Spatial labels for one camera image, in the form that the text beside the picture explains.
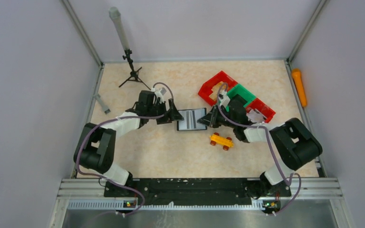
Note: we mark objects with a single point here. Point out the orange flashlight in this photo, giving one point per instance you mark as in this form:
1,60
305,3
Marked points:
296,76

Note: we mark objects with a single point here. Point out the green plastic bin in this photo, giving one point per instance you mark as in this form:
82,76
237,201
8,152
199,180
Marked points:
243,94

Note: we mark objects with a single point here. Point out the red bin with wooden blocks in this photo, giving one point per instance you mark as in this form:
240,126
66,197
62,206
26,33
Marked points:
209,89

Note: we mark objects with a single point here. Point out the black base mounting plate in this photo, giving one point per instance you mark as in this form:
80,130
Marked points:
198,191

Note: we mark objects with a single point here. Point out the black leather card holder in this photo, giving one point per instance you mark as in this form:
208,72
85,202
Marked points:
190,118

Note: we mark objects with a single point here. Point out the red bin with plastic bags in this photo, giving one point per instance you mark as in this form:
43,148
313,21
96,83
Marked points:
260,107

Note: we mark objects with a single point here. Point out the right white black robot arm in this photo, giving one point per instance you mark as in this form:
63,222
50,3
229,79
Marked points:
291,144

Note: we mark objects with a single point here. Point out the small grey tool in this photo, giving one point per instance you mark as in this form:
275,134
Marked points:
103,106

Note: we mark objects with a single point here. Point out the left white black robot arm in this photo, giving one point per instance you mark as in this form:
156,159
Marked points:
96,147

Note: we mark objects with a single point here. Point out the black tripod with grey tube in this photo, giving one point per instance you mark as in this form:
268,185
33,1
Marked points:
115,17

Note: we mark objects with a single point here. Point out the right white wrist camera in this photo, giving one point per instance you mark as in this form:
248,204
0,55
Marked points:
223,99

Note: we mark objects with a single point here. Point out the yellow toy brick car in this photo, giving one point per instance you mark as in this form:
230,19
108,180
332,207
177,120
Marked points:
225,142

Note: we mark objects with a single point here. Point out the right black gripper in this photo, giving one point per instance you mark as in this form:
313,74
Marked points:
211,117

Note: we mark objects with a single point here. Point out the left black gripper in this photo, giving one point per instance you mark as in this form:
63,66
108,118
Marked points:
173,115

